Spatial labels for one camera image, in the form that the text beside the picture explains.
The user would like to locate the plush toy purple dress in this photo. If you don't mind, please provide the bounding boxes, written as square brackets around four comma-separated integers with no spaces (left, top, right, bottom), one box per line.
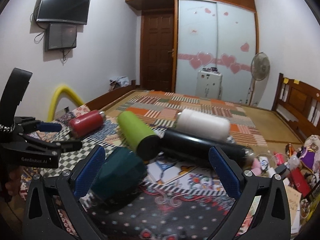
[299,135,319,173]

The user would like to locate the small wall monitor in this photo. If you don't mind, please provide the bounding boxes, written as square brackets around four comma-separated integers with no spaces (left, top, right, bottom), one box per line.
[44,23,78,52]

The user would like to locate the wall-mounted black television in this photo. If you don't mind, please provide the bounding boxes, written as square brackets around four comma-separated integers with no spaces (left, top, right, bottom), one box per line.
[36,0,91,25]

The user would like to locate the red tumbler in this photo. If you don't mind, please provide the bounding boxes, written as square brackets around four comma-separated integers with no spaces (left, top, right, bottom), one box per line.
[68,110,106,139]

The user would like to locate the dark green faceted cup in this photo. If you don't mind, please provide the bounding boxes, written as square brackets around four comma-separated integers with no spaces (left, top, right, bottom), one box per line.
[91,147,147,213]

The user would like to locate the standing electric fan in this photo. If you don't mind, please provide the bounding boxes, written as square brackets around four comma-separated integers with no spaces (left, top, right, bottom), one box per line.
[246,52,270,105]

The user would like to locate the white tumbler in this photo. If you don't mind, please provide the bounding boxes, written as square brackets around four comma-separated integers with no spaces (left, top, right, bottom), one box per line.
[175,109,231,141]

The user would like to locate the wooden headboard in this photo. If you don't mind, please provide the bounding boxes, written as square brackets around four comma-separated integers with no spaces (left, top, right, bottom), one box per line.
[272,73,319,141]

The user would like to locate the wooden bed footboard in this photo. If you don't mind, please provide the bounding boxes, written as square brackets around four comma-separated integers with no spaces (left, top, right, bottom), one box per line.
[85,80,136,111]

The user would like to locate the glass sliding wardrobe with hearts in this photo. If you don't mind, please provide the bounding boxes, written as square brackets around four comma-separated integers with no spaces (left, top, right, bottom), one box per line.
[175,0,257,104]

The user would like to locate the lime green tumbler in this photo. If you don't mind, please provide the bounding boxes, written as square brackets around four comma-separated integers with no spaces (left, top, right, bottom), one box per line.
[117,111,162,161]

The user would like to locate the red box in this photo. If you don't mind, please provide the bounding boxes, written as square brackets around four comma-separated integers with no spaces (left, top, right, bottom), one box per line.
[289,168,311,197]

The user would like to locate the yellow foam tube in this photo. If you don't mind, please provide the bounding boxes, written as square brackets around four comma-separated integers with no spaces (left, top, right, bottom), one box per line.
[47,85,84,122]

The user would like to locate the white small cabinet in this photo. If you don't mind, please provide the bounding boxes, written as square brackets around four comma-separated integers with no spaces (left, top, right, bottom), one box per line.
[195,70,222,99]

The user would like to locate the patchwork striped blanket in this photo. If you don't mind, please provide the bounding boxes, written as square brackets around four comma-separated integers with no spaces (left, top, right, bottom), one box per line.
[105,90,267,147]

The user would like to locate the brown wooden door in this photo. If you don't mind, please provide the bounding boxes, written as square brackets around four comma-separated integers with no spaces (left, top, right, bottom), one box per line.
[140,10,174,92]

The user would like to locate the pile of clothes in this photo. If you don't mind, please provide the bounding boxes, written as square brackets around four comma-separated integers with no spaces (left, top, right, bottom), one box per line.
[109,76,131,92]

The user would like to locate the black cylindrical bottle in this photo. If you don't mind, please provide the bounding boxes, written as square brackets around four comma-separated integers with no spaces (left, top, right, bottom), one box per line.
[161,128,254,168]

